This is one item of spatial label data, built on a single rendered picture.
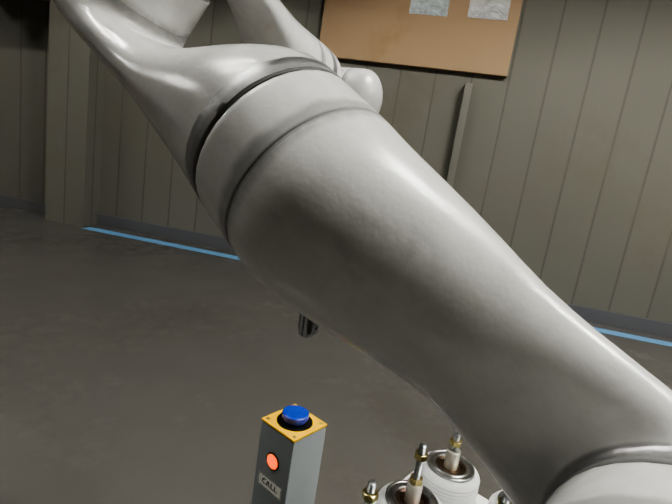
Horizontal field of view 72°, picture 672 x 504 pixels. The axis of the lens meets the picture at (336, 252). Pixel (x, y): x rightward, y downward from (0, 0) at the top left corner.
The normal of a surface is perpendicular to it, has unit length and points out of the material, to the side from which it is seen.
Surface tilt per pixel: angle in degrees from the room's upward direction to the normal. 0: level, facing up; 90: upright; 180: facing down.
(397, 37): 90
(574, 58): 90
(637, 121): 90
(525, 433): 98
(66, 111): 90
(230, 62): 49
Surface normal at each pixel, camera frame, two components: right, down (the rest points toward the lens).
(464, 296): -0.02, 0.05
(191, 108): -0.61, -0.07
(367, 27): -0.22, 0.17
